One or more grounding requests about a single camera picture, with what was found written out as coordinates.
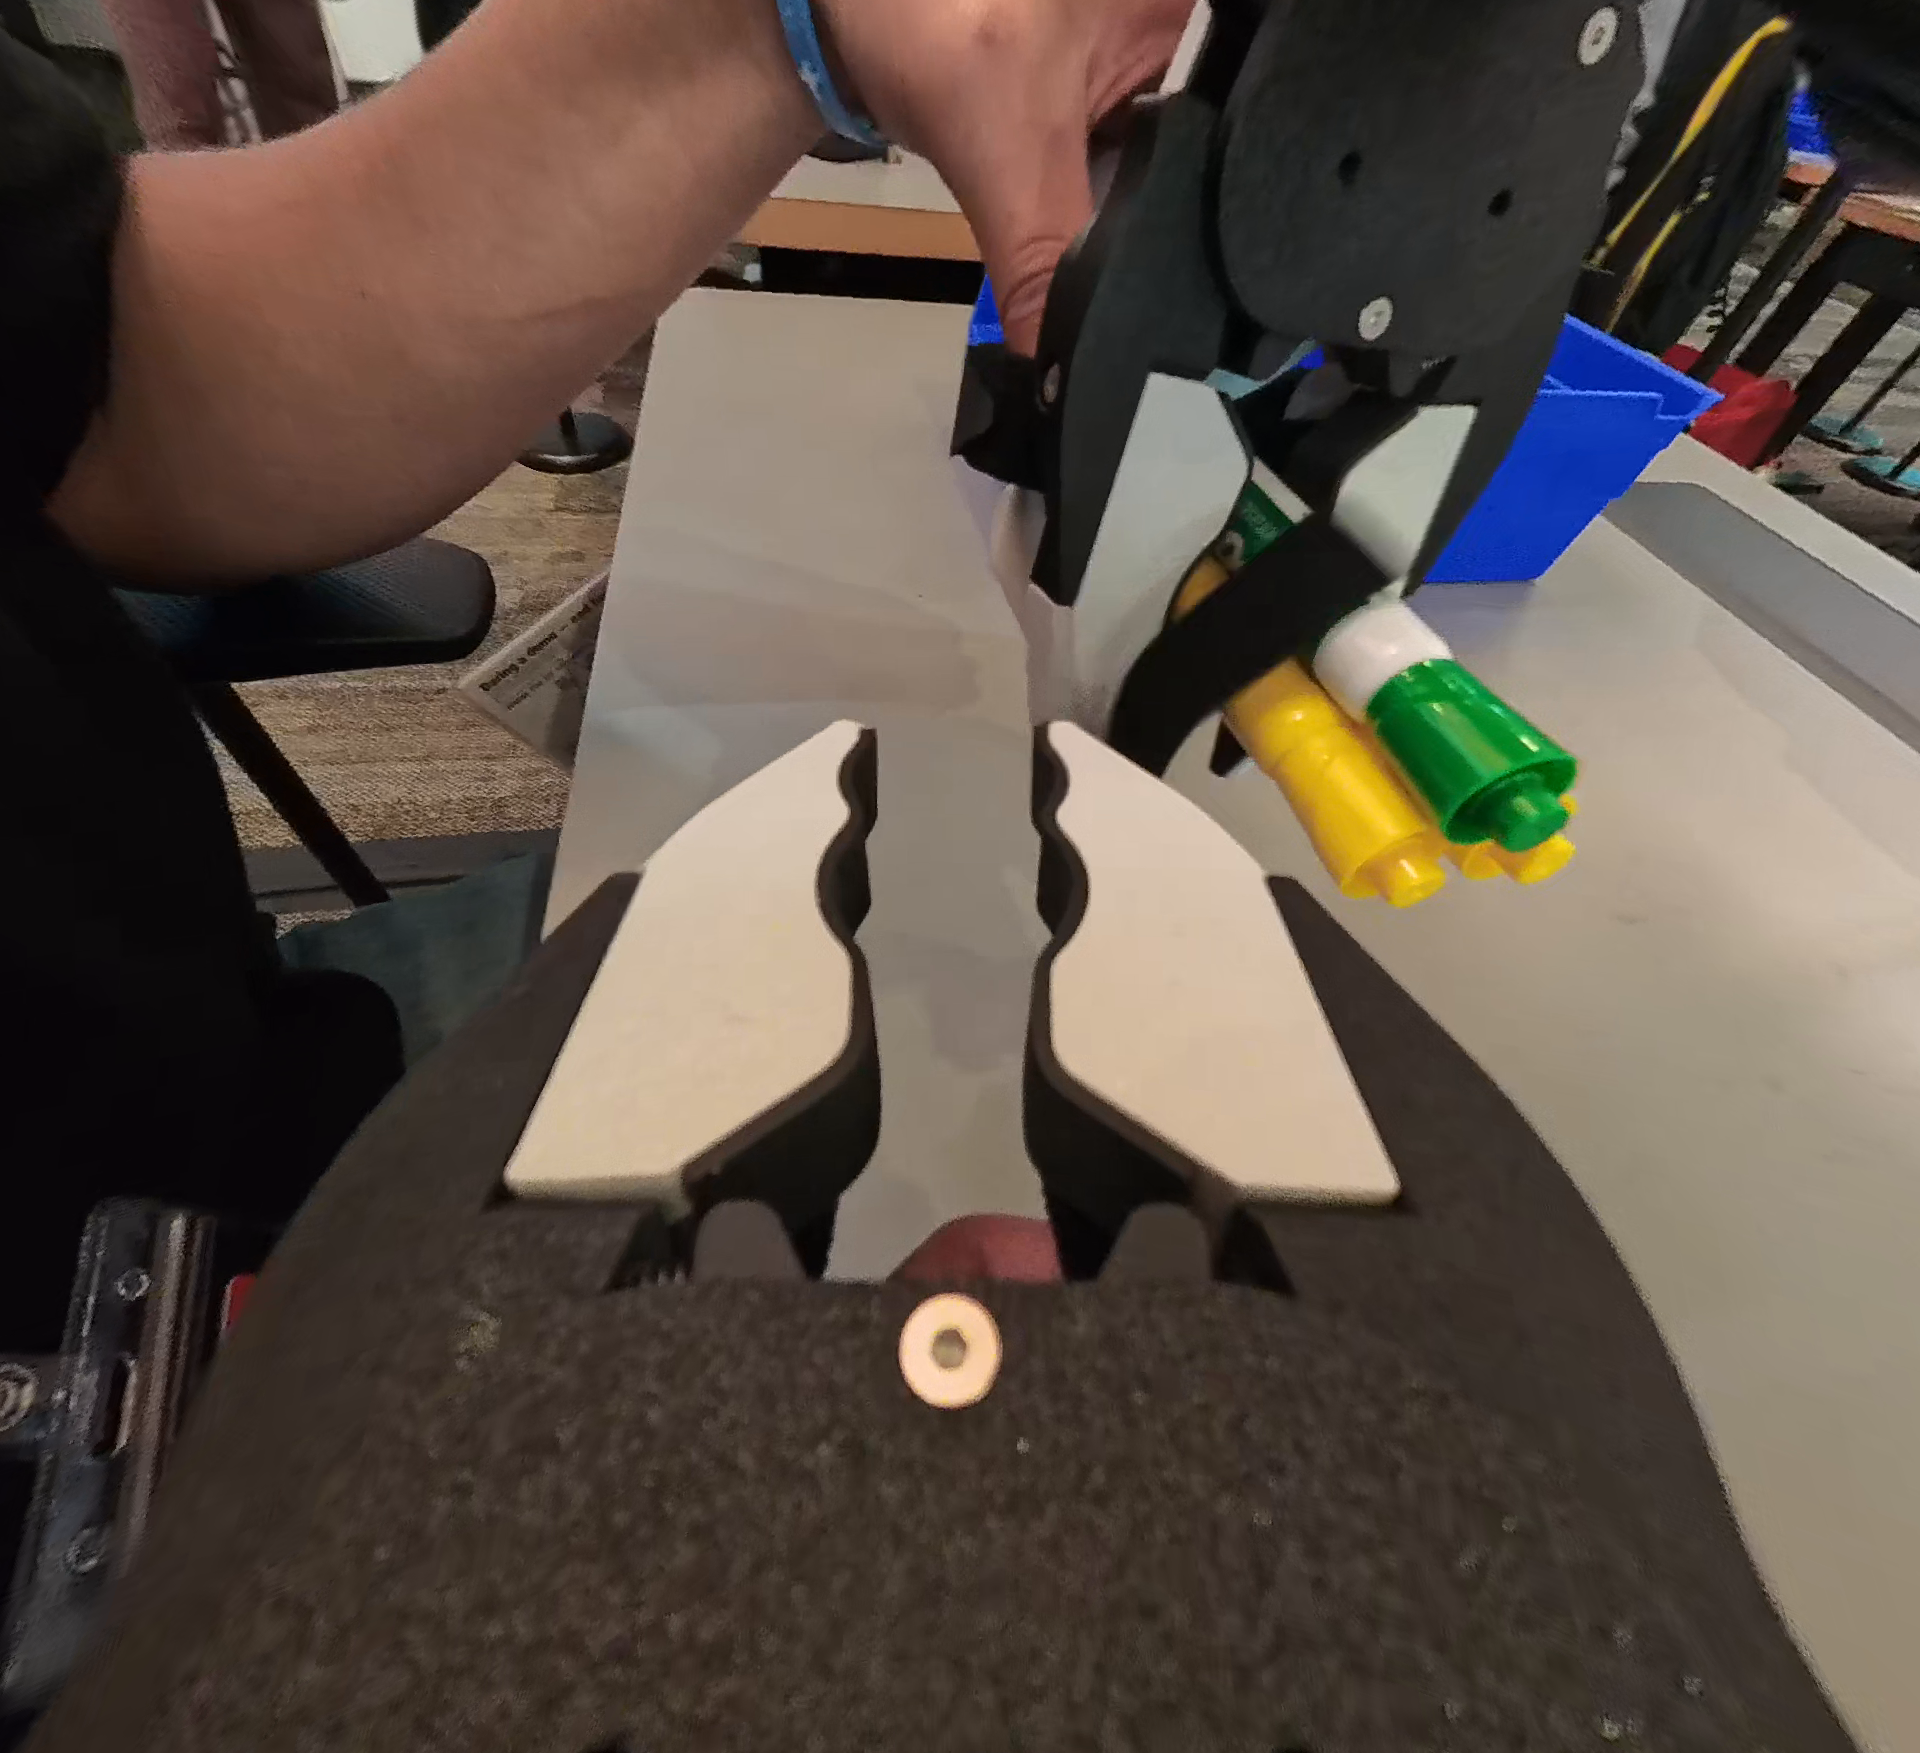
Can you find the wood edged table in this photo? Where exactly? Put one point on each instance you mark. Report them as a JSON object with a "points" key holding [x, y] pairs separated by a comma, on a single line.
{"points": [[856, 226], [1876, 209]]}

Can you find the person's right hand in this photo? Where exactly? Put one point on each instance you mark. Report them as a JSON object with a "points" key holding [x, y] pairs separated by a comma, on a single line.
{"points": [[975, 1252]]}

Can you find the printed paper sign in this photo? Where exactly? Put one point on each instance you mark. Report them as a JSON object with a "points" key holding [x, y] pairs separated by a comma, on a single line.
{"points": [[532, 680]]}

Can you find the black chair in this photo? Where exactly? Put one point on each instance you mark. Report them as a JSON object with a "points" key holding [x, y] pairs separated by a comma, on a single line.
{"points": [[345, 597]]}

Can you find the black and yellow jacket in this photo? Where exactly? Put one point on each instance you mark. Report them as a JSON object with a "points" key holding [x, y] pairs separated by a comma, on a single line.
{"points": [[1680, 209]]}

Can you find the yellow marker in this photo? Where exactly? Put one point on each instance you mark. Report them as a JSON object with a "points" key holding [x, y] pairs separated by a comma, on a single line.
{"points": [[1515, 864], [1336, 793]]}

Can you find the white desk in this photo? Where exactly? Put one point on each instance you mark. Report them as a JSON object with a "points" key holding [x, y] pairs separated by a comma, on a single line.
{"points": [[809, 509]]}

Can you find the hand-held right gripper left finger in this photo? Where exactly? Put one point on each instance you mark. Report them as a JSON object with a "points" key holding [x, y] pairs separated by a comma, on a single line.
{"points": [[705, 1004]]}

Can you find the person's black clothing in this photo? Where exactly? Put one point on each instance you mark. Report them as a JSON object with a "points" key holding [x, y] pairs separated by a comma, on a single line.
{"points": [[89, 808]]}

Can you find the green marker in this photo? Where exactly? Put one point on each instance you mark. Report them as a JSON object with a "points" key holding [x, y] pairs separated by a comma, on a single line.
{"points": [[1477, 755]]}

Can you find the person's left forearm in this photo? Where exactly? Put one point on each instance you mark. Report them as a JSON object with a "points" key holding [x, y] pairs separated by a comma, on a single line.
{"points": [[450, 283]]}

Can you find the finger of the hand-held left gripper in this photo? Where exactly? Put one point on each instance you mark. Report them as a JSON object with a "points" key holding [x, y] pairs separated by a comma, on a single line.
{"points": [[1425, 478], [1162, 509]]}

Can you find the blue plastic bin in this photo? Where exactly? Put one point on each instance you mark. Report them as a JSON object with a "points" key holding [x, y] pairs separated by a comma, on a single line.
{"points": [[1590, 462]]}

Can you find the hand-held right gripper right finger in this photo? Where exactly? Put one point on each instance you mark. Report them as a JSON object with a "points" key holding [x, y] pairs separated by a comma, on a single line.
{"points": [[1200, 1004]]}

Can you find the round black stool base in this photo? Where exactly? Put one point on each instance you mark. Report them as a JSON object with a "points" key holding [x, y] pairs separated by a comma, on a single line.
{"points": [[577, 440]]}

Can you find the red bag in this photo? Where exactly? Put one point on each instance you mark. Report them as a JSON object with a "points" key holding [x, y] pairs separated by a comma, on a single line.
{"points": [[1747, 410]]}

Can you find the black metal clamp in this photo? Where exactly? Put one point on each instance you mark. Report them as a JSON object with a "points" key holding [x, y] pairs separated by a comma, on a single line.
{"points": [[105, 1335]]}

